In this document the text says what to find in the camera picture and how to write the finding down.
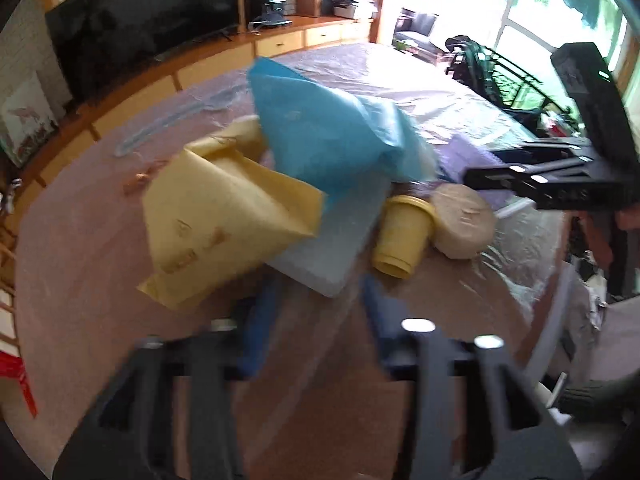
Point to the black coffee machine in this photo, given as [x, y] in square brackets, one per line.
[261, 14]

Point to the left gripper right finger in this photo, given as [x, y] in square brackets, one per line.
[471, 414]

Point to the yellow plastic tub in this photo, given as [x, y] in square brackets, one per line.
[407, 227]

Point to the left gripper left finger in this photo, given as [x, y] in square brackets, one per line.
[127, 431]

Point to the white printer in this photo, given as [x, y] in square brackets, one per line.
[357, 10]

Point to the light blue drawstring bag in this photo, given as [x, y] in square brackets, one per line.
[330, 138]

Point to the yellow paper envelope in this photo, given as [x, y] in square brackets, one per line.
[214, 212]

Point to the large black television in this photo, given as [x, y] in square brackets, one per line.
[98, 42]

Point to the elephant picture frame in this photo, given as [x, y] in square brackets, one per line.
[28, 119]

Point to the beige paper puck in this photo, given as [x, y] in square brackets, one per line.
[465, 222]

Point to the clear plastic table cover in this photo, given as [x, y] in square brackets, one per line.
[320, 407]

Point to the dark armchair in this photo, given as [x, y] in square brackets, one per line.
[417, 27]

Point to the wooden tv cabinet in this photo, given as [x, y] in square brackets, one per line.
[94, 120]

